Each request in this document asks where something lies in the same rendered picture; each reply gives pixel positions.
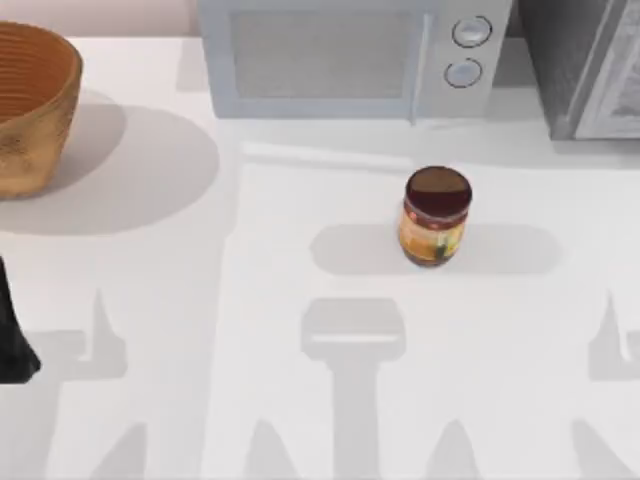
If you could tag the pale microwave oven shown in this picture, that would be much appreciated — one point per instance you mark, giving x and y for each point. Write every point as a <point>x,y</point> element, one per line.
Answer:
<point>320,60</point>

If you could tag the brown wooden basket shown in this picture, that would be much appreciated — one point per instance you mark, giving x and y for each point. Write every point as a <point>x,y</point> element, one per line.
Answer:
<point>35,125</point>

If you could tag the dark lidded sauce jar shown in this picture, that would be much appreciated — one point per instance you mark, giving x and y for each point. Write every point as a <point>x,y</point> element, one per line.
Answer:
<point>434,220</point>

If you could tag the microwave knob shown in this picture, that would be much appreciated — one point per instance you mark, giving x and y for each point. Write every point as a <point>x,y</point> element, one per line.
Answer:
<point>463,73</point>
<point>471,31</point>

